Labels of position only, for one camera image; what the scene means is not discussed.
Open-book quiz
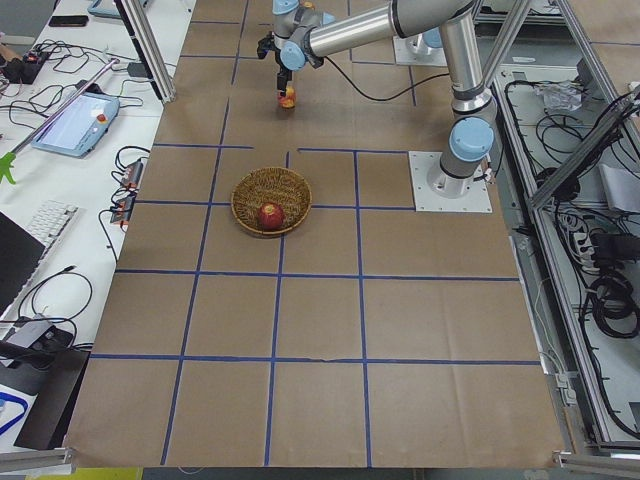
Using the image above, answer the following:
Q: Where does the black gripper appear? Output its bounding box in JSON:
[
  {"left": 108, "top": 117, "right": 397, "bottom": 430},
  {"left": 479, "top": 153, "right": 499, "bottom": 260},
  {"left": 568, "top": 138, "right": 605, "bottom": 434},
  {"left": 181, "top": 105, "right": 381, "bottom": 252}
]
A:
[{"left": 274, "top": 50, "right": 293, "bottom": 98}]

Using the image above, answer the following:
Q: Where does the red yellow apple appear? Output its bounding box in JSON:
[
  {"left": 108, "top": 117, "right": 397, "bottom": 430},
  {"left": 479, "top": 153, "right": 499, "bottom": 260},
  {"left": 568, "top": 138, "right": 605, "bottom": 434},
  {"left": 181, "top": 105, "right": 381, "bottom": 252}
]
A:
[{"left": 278, "top": 86, "right": 296, "bottom": 110}]

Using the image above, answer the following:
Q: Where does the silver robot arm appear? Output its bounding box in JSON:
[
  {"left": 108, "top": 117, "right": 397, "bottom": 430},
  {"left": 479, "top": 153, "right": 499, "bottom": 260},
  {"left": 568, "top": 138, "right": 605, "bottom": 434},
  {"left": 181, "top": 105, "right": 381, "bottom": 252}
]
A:
[
  {"left": 408, "top": 27, "right": 444, "bottom": 57},
  {"left": 257, "top": 1, "right": 496, "bottom": 124}
]

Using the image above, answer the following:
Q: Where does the wicker basket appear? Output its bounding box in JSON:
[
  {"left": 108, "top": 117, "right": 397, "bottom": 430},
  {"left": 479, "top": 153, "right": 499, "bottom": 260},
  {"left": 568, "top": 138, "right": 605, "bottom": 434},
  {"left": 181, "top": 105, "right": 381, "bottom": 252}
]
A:
[{"left": 231, "top": 167, "right": 312, "bottom": 237}]

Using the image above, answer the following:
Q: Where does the dark red apple in basket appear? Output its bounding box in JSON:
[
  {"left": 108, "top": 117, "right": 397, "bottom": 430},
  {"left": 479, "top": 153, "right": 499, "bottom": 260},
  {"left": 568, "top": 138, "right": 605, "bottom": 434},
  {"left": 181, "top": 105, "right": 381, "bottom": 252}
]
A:
[{"left": 257, "top": 202, "right": 285, "bottom": 231}]

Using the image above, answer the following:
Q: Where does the teach pendant tablet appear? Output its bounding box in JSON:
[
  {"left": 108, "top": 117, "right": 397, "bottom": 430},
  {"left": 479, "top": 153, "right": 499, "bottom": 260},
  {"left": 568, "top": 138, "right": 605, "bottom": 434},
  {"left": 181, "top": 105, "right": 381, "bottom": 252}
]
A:
[{"left": 31, "top": 93, "right": 120, "bottom": 158}]

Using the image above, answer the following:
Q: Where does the black smartphone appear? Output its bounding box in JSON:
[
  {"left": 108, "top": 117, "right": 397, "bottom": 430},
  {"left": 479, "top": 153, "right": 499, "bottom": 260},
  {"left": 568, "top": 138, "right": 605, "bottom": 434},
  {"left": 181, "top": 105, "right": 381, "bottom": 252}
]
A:
[{"left": 48, "top": 15, "right": 89, "bottom": 28}]

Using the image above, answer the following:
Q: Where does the white keyboard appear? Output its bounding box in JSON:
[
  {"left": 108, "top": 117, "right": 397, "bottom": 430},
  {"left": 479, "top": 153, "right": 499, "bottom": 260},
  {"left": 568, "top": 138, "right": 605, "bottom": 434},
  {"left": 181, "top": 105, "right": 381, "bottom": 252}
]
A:
[{"left": 6, "top": 200, "right": 80, "bottom": 311}]

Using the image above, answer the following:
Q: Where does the reacher grabber stick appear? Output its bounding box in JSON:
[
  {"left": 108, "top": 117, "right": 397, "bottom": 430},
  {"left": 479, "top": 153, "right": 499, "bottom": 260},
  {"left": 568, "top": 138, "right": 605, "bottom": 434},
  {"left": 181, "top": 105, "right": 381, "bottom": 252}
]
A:
[{"left": 1, "top": 57, "right": 120, "bottom": 185}]

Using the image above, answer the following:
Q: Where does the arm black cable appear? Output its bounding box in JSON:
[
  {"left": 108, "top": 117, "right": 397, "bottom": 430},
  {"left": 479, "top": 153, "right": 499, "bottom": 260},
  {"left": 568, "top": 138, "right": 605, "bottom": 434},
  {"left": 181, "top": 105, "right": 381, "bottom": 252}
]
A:
[{"left": 319, "top": 55, "right": 451, "bottom": 102}]

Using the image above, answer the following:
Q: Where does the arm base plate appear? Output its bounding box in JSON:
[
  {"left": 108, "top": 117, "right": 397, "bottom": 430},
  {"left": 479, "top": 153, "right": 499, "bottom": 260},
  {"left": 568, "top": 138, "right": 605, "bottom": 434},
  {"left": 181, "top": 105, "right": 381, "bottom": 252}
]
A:
[
  {"left": 393, "top": 29, "right": 447, "bottom": 67},
  {"left": 408, "top": 151, "right": 493, "bottom": 214}
]

